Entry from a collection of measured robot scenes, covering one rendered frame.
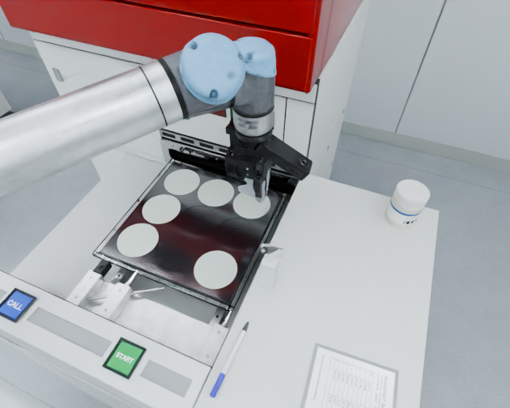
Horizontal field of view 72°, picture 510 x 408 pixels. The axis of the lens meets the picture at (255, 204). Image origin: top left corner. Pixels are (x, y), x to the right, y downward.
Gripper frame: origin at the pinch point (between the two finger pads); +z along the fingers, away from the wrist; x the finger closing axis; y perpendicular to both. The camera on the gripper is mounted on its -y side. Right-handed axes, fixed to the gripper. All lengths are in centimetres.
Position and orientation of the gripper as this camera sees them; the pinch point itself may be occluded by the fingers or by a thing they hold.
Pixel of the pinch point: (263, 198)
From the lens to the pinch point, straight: 80.8
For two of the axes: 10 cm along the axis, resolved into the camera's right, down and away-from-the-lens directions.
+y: -9.5, -2.2, 2.0
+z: 0.1, 6.5, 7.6
